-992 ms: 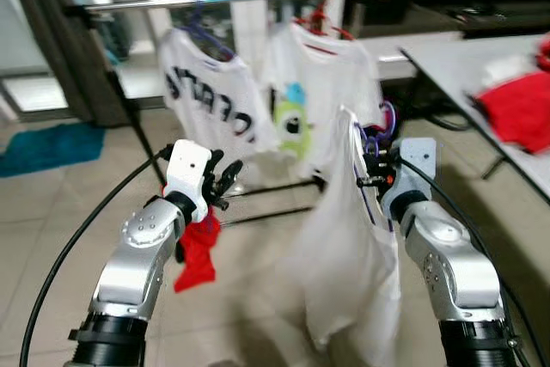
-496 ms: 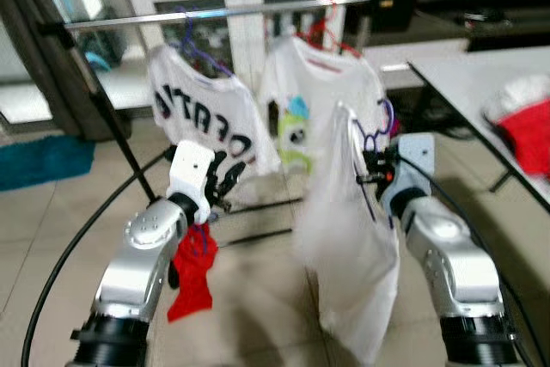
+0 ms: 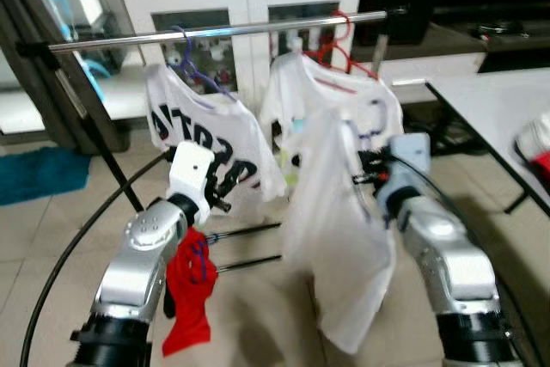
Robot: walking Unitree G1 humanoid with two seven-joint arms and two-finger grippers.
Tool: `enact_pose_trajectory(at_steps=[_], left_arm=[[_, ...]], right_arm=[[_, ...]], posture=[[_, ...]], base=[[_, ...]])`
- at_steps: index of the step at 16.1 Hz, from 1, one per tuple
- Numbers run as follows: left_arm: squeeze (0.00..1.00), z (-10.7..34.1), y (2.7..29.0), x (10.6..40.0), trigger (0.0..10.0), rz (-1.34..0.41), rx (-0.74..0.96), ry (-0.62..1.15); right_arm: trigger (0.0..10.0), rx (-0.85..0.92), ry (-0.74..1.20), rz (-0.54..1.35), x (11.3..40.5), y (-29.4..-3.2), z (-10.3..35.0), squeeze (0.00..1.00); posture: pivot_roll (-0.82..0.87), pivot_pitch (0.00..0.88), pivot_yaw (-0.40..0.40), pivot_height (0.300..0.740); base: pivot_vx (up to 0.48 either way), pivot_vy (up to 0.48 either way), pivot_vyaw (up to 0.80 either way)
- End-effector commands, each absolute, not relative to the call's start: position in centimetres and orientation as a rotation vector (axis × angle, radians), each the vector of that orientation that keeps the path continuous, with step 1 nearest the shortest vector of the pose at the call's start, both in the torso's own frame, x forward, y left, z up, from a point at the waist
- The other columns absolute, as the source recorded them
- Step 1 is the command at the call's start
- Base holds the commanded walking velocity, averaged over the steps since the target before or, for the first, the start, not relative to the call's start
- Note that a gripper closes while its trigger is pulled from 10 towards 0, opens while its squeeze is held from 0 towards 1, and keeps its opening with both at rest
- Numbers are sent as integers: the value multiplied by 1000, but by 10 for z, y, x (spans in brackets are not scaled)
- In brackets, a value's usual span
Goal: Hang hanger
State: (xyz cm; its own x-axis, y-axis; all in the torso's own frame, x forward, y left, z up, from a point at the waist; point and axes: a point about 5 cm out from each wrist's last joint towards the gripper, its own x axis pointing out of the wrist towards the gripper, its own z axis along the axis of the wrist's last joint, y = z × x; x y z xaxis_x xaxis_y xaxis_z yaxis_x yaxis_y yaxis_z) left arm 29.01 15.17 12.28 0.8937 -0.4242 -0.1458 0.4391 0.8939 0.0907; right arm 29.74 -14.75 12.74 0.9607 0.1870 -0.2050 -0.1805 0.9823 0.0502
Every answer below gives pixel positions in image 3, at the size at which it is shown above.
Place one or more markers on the white T-shirt black letters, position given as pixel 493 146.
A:
pixel 185 92

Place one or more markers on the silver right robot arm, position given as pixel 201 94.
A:
pixel 447 255

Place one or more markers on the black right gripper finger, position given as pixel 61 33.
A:
pixel 371 160

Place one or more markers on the pale grey right wrist camera mount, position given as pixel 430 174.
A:
pixel 408 156

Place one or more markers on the red plastic hanger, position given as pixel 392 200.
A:
pixel 348 27

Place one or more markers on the red T-shirt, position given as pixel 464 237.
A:
pixel 541 165
pixel 191 315

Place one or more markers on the teal floor mat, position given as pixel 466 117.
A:
pixel 43 174

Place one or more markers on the white T-shirt small emblem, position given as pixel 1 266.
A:
pixel 335 238

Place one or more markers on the white T-shirt green monster print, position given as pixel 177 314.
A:
pixel 301 92

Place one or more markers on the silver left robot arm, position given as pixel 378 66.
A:
pixel 137 255

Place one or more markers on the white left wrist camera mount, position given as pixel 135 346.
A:
pixel 189 169

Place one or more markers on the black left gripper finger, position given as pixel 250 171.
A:
pixel 220 204
pixel 234 171

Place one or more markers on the white long table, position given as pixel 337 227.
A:
pixel 490 105

